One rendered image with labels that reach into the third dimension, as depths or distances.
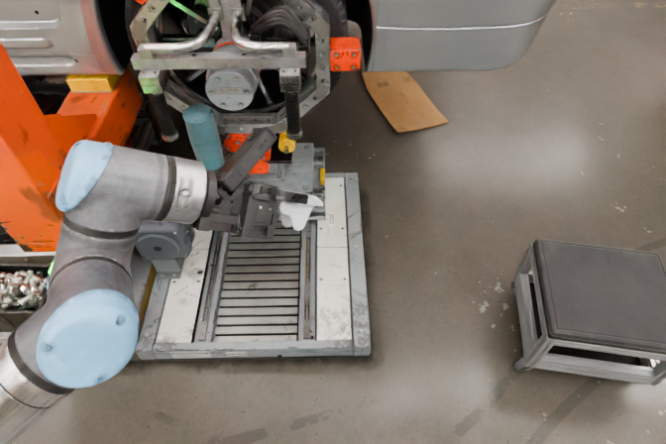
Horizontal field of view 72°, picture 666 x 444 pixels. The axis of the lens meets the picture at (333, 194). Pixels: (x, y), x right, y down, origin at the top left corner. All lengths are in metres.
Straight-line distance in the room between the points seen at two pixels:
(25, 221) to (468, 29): 1.33
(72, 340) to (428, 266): 1.57
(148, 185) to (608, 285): 1.40
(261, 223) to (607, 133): 2.35
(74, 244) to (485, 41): 1.26
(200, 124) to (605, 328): 1.31
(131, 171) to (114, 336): 0.20
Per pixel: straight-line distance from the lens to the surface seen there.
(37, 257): 1.73
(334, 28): 1.43
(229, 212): 0.69
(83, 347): 0.54
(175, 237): 1.61
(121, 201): 0.62
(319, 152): 2.12
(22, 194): 1.33
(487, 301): 1.90
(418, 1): 1.43
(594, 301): 1.62
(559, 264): 1.66
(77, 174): 0.61
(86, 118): 1.57
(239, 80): 1.27
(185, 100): 1.55
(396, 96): 2.69
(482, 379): 1.76
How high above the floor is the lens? 1.59
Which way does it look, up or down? 48 degrees down
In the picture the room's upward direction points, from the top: straight up
